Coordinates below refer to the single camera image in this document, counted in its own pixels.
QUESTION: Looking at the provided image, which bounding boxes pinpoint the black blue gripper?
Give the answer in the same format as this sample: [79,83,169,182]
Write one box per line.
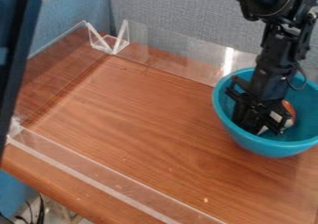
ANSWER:
[226,13,317,135]

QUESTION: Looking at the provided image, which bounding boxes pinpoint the blue plastic bowl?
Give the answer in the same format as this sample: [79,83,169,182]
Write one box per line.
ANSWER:
[211,68,318,158]

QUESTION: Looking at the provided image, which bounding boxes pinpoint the white brown toy mushroom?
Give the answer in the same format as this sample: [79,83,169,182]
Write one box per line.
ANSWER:
[257,99,296,136]

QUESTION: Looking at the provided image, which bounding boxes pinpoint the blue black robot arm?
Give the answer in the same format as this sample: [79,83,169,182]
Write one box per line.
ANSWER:
[0,0,318,158]

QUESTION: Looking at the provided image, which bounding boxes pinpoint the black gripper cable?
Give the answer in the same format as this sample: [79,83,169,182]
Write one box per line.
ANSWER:
[285,64,309,91]

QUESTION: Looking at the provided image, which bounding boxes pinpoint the clear acrylic barrier frame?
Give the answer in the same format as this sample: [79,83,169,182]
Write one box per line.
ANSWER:
[10,21,256,224]

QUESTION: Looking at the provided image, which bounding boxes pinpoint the black cables under table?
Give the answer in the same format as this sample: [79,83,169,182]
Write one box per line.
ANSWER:
[0,193,47,224]

